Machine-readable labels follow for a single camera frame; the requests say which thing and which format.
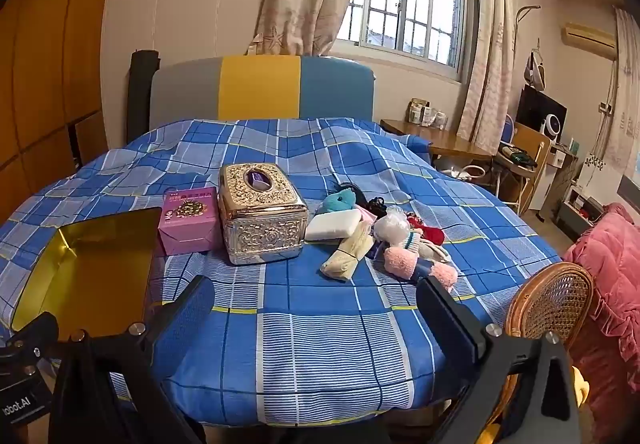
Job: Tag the black hair band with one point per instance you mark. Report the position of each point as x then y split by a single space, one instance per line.
357 191

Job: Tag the small boxes on desk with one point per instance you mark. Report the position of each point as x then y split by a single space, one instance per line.
425 114

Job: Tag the woven tissue box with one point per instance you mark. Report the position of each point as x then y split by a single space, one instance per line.
262 219

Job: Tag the teal plush toy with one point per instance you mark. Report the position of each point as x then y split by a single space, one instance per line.
337 201

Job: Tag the white desk fan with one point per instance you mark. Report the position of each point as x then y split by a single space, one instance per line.
551 124

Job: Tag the clear plastic bag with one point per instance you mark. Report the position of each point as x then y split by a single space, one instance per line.
392 224

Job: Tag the wooden desk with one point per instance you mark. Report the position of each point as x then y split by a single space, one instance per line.
445 142

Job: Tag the wall air conditioner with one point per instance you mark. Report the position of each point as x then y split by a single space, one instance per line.
589 38

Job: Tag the hanging bag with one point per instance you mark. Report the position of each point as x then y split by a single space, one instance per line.
535 72

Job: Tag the white striped socks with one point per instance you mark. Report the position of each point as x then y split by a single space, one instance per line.
412 244

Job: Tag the wooden wardrobe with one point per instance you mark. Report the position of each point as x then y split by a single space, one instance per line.
50 49

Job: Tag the purple tissue box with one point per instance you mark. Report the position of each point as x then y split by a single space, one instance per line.
189 221

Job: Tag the gold metal tray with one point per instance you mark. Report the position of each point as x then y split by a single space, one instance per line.
100 274

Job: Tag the beige sock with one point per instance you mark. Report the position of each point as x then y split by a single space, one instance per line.
345 254

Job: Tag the white soft pack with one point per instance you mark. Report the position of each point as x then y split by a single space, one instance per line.
331 225

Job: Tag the rattan chair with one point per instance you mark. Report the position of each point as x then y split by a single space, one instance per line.
550 304

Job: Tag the grey yellow blue headboard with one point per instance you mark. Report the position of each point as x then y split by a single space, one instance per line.
260 87

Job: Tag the black monitor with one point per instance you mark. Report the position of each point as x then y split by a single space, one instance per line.
535 107

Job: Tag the pink quilt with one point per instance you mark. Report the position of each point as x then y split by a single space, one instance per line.
610 284

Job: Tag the red cloth item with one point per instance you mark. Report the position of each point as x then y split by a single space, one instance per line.
431 231

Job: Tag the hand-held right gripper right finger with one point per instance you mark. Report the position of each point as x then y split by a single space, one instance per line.
442 311

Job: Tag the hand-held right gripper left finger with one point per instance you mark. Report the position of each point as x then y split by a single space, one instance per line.
192 306

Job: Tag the black rolled mat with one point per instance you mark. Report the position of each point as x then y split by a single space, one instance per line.
140 94

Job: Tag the blue plaid bed sheet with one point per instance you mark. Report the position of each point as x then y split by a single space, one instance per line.
310 344

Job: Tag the wooden chair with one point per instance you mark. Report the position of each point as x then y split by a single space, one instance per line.
530 149

